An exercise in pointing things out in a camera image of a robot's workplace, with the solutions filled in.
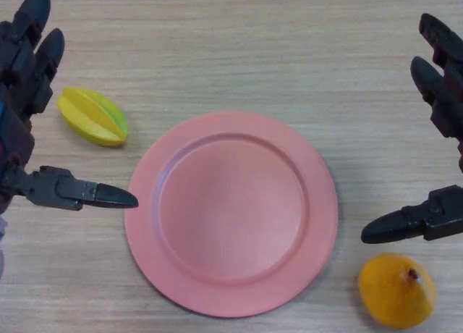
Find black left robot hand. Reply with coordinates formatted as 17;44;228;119
0;0;140;215

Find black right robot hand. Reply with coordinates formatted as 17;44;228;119
360;13;463;244

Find yellow green starfruit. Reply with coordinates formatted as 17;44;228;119
56;87;129;148

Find pink round plate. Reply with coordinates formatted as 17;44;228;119
124;111;339;319

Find orange pear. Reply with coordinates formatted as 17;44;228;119
357;253;437;329

